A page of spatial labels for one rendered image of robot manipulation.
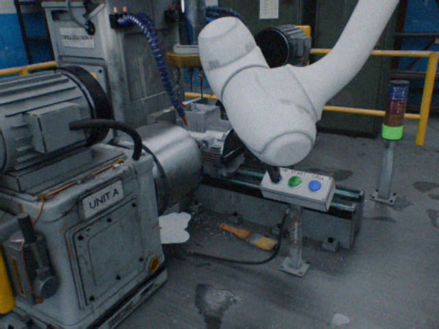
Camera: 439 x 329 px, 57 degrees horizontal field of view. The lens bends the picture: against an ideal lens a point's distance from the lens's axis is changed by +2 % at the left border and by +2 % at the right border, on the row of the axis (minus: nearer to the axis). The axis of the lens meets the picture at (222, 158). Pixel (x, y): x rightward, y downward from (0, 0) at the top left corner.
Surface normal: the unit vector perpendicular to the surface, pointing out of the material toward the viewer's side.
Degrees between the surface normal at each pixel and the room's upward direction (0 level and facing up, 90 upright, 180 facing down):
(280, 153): 117
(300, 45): 90
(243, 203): 90
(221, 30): 36
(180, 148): 50
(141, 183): 90
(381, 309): 0
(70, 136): 90
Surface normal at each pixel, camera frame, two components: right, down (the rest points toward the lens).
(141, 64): 0.85, 0.17
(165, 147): 0.55, -0.56
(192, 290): -0.04, -0.92
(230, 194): -0.52, 0.34
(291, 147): 0.19, 0.74
